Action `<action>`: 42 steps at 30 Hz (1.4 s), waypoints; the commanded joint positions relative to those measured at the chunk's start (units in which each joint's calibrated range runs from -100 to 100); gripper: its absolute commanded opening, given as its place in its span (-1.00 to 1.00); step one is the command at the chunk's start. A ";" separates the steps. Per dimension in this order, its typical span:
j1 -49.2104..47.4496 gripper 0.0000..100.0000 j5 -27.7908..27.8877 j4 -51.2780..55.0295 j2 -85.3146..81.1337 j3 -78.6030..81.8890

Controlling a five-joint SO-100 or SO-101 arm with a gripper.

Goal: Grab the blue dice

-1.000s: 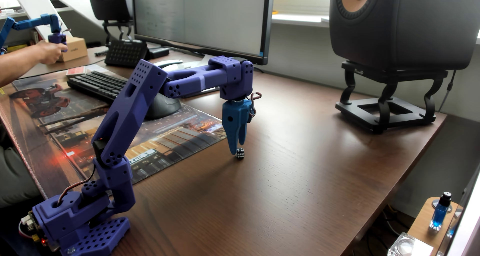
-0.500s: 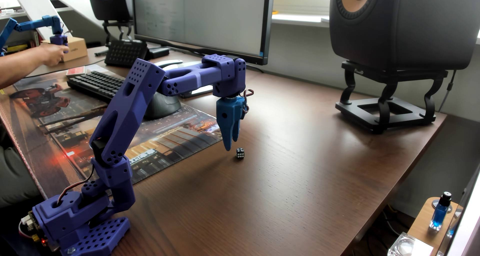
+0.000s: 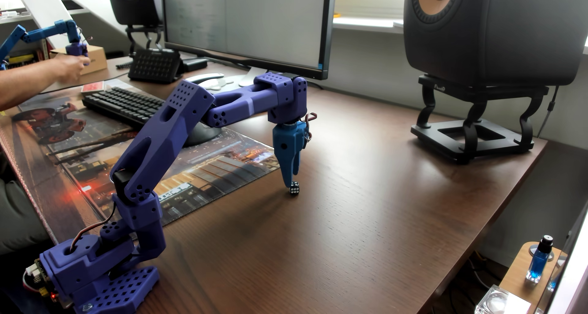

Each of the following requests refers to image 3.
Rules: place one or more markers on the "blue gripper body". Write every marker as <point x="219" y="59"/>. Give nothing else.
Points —
<point x="286" y="141"/>

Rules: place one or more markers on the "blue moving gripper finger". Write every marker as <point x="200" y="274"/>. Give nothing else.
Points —
<point x="297" y="163"/>

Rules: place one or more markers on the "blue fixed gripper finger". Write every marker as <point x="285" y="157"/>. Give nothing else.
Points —
<point x="287" y="169"/>

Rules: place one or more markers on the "blue dice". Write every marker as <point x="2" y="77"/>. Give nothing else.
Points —
<point x="294" y="189"/>

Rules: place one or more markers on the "blue leader arm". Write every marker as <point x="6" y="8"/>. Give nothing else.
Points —
<point x="46" y="32"/>

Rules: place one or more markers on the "purple robot arm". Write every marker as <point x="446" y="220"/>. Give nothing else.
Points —
<point x="156" y="148"/>

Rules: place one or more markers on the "person's forearm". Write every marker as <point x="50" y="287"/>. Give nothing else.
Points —
<point x="23" y="84"/>

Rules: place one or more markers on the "person's hand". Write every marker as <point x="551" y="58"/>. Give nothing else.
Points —
<point x="69" y="68"/>

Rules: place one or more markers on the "printed city desk mat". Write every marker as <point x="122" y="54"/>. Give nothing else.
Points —
<point x="216" y="162"/>

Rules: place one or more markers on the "black vertical mouse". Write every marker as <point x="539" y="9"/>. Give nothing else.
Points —
<point x="204" y="134"/>

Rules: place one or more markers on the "white flat mouse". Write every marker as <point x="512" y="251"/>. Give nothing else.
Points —
<point x="216" y="85"/>

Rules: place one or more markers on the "white remote control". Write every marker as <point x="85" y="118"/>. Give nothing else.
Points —
<point x="204" y="77"/>

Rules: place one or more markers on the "small black box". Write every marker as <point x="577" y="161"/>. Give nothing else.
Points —
<point x="195" y="64"/>

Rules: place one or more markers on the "black computer monitor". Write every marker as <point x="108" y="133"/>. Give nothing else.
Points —
<point x="248" y="24"/>

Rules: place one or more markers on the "black keyboard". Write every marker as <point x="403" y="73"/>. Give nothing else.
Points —
<point x="121" y="103"/>

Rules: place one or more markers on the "black speaker stand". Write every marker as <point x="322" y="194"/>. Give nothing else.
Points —
<point x="146" y="36"/>
<point x="468" y="139"/>

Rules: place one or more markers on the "red card deck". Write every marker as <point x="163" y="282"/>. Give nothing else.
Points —
<point x="93" y="88"/>

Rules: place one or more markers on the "small-looking black speaker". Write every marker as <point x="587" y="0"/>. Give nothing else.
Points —
<point x="133" y="4"/>

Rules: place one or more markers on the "cardboard box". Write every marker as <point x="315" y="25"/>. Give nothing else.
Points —
<point x="97" y="59"/>

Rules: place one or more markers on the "large black speaker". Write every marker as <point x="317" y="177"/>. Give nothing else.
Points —
<point x="496" y="33"/>

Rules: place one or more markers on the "clear glass cube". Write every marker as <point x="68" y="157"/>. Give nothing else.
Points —
<point x="498" y="302"/>

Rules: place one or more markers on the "wooden side shelf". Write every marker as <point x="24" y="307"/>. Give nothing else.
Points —
<point x="521" y="277"/>

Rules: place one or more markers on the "blue bottle black cap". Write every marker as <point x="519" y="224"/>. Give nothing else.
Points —
<point x="538" y="261"/>

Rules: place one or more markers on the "robot controller board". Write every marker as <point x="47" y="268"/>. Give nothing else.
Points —
<point x="40" y="277"/>

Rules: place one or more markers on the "grey person's clothing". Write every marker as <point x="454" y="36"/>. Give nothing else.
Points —
<point x="18" y="217"/>

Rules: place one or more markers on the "row of books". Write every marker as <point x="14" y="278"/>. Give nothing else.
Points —
<point x="27" y="59"/>

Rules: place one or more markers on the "white slanted beam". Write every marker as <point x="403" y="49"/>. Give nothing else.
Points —
<point x="39" y="4"/>

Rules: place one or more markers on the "white framed panel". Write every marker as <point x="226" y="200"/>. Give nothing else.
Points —
<point x="572" y="268"/>

